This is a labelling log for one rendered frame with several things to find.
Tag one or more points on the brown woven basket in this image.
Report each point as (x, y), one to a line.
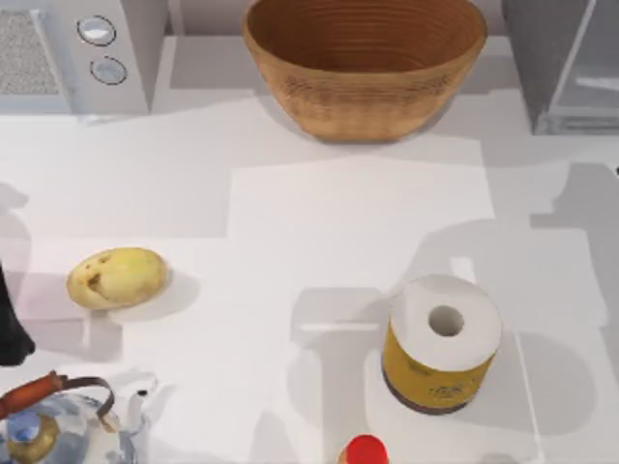
(362, 87)

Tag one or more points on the yellow-wrapped paper roll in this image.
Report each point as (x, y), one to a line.
(440, 348)

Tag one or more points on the yellow potato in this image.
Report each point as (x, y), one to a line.
(118, 278)

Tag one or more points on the red-capped bottle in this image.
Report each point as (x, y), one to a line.
(363, 449)

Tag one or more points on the pale microwave oven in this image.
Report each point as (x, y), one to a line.
(116, 92)

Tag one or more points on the round microwave knob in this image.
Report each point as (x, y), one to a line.
(109, 70)
(96, 30)

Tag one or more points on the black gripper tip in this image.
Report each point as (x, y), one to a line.
(9, 328)

